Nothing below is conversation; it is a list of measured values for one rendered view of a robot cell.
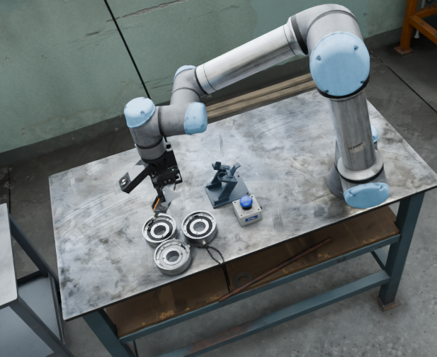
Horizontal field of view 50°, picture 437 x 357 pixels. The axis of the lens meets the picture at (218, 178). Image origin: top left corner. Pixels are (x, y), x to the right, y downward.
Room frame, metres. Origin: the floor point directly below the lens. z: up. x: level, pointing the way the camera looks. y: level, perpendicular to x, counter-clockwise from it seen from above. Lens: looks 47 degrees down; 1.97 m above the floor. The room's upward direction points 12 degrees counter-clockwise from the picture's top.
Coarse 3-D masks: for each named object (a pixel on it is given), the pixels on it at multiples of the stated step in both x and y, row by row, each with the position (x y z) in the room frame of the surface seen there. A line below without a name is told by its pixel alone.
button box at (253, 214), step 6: (252, 198) 0.93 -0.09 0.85; (234, 204) 0.93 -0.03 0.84; (252, 204) 0.91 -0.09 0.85; (258, 204) 0.91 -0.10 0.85; (234, 210) 0.92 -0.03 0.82; (240, 210) 0.90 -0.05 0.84; (246, 210) 0.89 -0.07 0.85; (252, 210) 0.89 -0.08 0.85; (258, 210) 0.88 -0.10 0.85; (240, 216) 0.88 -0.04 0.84; (246, 216) 0.87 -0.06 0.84; (252, 216) 0.88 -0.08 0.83; (258, 216) 0.88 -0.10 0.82; (240, 222) 0.87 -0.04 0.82; (246, 222) 0.87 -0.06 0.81; (252, 222) 0.88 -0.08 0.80
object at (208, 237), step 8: (192, 216) 0.93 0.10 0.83; (208, 216) 0.91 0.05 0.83; (184, 224) 0.90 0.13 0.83; (192, 224) 0.90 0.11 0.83; (200, 224) 0.90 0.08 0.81; (216, 224) 0.88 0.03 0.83; (184, 232) 0.86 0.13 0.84; (200, 232) 0.86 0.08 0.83; (192, 240) 0.84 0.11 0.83; (200, 240) 0.83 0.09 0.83; (208, 240) 0.83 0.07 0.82
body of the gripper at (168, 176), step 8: (168, 144) 0.94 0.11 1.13; (168, 152) 0.91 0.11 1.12; (144, 160) 0.90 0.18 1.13; (152, 160) 0.89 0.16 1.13; (160, 160) 0.89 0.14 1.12; (168, 160) 0.91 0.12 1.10; (160, 168) 0.91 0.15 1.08; (168, 168) 0.91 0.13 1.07; (176, 168) 0.94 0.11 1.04; (152, 176) 0.89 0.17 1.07; (160, 176) 0.89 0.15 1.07; (168, 176) 0.89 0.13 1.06; (176, 176) 0.91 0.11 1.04; (160, 184) 0.89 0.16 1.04; (168, 184) 0.90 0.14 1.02
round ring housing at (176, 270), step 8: (168, 240) 0.84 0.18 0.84; (176, 240) 0.84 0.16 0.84; (160, 248) 0.83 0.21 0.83; (176, 248) 0.82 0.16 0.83; (168, 256) 0.81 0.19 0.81; (160, 264) 0.78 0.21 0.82; (168, 264) 0.77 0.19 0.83; (184, 264) 0.75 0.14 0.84; (168, 272) 0.74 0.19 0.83; (176, 272) 0.74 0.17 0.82
